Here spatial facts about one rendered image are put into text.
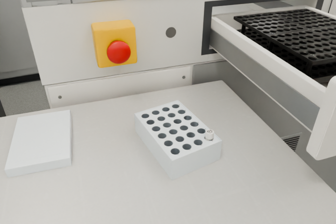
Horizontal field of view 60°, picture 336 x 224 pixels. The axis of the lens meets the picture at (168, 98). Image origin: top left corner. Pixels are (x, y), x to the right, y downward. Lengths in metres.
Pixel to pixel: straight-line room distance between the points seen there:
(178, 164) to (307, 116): 0.18
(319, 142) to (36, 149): 0.39
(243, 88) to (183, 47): 0.20
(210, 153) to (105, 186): 0.15
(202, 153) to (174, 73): 0.26
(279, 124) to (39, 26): 0.66
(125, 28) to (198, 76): 0.22
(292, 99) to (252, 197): 0.14
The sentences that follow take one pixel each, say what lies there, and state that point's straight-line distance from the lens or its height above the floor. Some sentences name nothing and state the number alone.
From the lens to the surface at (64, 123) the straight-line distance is 0.52.
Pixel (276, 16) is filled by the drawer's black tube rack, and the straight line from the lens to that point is 0.65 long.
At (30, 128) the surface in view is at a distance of 0.53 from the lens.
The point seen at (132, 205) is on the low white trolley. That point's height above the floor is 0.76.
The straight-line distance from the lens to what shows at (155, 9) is 0.57.
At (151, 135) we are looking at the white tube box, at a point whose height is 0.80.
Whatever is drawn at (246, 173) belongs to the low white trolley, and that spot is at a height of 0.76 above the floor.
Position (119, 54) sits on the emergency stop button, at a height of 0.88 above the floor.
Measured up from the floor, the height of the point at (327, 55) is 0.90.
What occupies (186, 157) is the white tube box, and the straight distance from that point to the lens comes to 0.40.
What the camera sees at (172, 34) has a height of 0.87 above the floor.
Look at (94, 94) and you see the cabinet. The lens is 0.61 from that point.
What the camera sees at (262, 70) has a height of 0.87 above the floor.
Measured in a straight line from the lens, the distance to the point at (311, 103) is 0.41.
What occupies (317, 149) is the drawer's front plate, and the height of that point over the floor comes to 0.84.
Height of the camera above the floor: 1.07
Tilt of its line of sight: 33 degrees down
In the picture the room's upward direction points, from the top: straight up
